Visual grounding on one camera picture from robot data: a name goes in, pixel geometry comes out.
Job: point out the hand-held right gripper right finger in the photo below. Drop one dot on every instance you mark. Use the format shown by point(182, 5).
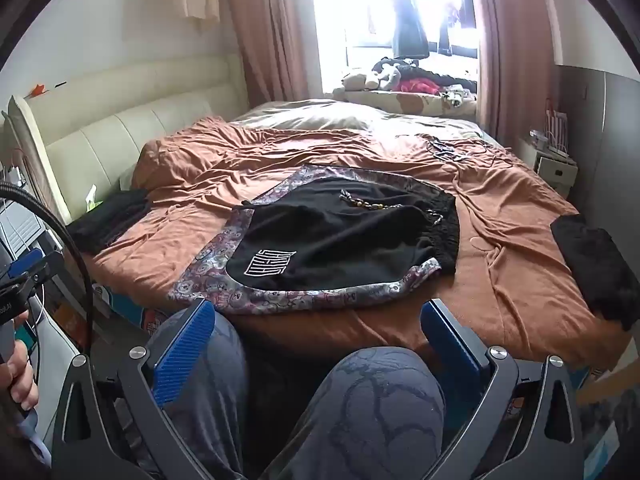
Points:
point(450, 347)

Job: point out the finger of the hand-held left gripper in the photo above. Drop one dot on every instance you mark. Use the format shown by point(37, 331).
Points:
point(22, 261)

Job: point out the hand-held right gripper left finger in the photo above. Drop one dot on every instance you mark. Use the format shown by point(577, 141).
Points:
point(185, 350)

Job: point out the black pants with patterned trim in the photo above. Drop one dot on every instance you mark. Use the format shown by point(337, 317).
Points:
point(340, 240)

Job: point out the person's left hand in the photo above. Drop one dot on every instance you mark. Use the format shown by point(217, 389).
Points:
point(21, 377)

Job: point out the person's left leg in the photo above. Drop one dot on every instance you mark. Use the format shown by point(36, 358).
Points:
point(215, 385)

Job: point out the person's leg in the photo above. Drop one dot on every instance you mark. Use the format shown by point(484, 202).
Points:
point(215, 385)
point(375, 410)

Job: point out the orange blanket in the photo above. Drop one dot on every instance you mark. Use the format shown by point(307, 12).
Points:
point(500, 280)

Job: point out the black cloth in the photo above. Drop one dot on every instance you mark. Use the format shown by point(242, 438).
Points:
point(107, 220)
point(590, 260)

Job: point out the person's right leg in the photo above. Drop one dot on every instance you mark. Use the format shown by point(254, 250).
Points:
point(375, 410)

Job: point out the cream leaning cushion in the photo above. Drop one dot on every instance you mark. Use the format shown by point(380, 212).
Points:
point(30, 150)

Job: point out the small orange toy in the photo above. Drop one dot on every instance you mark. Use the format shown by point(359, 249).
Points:
point(38, 89)

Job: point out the cream padded headboard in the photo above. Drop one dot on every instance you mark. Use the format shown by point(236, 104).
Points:
point(150, 110)

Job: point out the white nightstand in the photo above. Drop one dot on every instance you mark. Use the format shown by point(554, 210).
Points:
point(555, 175)

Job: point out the white and red rack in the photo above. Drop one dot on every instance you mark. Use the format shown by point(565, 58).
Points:
point(557, 130)

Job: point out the patterned window seat cushion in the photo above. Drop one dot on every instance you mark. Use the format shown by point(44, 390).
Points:
point(400, 102)

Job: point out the beige pillow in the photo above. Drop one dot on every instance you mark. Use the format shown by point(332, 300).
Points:
point(325, 117)

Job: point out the red cloth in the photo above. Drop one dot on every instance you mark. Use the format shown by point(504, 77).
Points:
point(417, 85)

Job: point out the black and white plush toy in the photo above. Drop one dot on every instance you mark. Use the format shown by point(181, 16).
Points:
point(387, 72)

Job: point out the beige plush toy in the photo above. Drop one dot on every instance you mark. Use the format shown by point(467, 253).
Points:
point(355, 80)

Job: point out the hanging dark garment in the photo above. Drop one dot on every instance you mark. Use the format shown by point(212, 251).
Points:
point(445, 40)
point(407, 35)

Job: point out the bright window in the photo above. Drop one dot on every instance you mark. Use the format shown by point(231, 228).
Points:
point(360, 10)

